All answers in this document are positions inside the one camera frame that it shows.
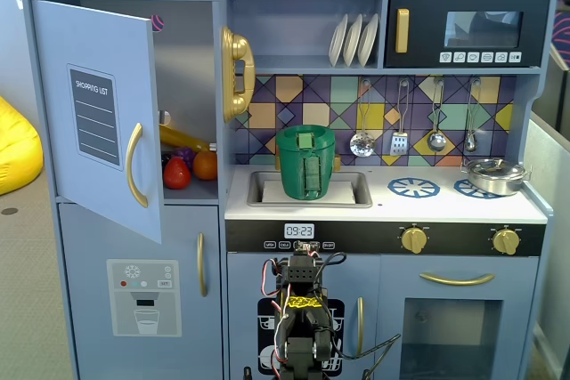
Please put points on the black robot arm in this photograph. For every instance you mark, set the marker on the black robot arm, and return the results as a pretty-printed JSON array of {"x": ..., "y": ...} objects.
[{"x": 303, "y": 344}]

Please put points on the blue dishwasher door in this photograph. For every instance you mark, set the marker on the blue dishwasher door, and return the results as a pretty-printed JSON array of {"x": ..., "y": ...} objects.
[{"x": 242, "y": 277}]

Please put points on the blue oven door with window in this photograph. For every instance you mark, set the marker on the blue oven door with window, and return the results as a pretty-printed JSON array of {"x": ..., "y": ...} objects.
[{"x": 392, "y": 309}]

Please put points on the blue fridge door with dispenser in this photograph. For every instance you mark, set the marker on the blue fridge door with dispenser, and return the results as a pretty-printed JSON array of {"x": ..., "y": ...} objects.
[{"x": 133, "y": 233}]

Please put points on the black microwave door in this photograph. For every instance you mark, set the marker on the black microwave door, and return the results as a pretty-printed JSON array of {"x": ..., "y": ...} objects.
[{"x": 423, "y": 28}]

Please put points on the white digital clock display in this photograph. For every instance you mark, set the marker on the white digital clock display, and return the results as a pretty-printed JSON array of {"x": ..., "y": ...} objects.
[{"x": 299, "y": 231}]

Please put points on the grey toy sink basin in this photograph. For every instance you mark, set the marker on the grey toy sink basin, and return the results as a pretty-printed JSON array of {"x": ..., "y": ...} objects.
[{"x": 256, "y": 191}]

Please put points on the green plastic container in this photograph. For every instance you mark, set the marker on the green plastic container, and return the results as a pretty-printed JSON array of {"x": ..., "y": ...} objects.
[{"x": 291, "y": 166}]

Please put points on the metal slotted skimmer spoon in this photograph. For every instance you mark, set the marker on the metal slotted skimmer spoon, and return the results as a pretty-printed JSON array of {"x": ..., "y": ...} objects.
[{"x": 361, "y": 145}]

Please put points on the orange toy fruit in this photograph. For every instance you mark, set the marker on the orange toy fruit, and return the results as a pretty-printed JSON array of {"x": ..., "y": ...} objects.
[{"x": 206, "y": 165}]

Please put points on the red toy strawberry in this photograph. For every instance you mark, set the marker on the red toy strawberry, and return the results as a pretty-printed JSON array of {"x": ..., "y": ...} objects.
[{"x": 176, "y": 174}]

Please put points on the metal slotted spatula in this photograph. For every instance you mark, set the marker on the metal slotted spatula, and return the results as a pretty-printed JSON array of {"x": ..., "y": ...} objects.
[{"x": 399, "y": 144}]

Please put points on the purple toy grapes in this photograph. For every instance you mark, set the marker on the purple toy grapes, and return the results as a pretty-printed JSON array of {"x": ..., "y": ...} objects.
[{"x": 184, "y": 155}]

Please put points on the yellow toy banana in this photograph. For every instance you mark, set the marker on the yellow toy banana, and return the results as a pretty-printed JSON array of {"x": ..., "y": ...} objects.
[{"x": 178, "y": 136}]

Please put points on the metal ladle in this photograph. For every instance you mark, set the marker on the metal ladle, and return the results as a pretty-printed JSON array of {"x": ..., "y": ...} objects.
[{"x": 436, "y": 140}]

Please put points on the steel pot with lid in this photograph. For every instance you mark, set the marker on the steel pot with lid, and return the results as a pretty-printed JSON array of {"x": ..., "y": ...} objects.
[{"x": 494, "y": 177}]

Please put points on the gold toy telephone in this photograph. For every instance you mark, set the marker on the gold toy telephone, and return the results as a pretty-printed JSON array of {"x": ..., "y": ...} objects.
[{"x": 236, "y": 48}]

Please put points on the white toy plate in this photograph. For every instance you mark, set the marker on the white toy plate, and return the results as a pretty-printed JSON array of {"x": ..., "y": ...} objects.
[
  {"x": 352, "y": 42},
  {"x": 368, "y": 39},
  {"x": 337, "y": 39}
]

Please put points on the grey shopping list sticker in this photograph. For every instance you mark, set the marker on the grey shopping list sticker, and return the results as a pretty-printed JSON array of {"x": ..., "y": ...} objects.
[{"x": 95, "y": 139}]

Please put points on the grey partition panel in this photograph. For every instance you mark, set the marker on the grey partition panel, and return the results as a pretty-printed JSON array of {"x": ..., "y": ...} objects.
[{"x": 550, "y": 153}]

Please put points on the yellow beanbag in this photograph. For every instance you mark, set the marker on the yellow beanbag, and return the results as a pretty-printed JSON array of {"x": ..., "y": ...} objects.
[{"x": 18, "y": 148}]

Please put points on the small wrist camera board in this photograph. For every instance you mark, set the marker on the small wrist camera board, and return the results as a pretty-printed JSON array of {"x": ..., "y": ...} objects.
[{"x": 305, "y": 247}]

